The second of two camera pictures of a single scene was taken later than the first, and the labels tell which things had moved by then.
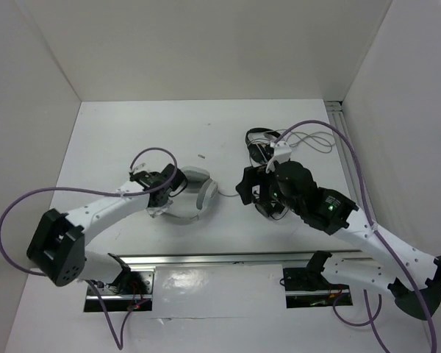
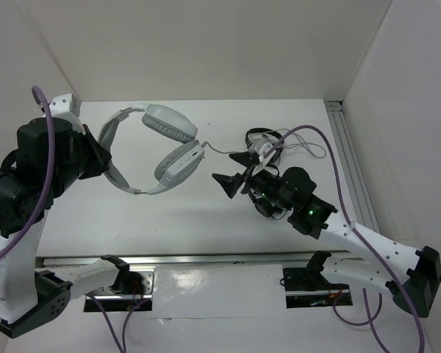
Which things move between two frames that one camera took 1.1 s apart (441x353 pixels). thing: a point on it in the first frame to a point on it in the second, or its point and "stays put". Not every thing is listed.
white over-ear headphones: (198, 177) to (174, 166)
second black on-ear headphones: (272, 209) stays put
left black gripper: (153, 210) to (100, 155)
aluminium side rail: (337, 119) stays put
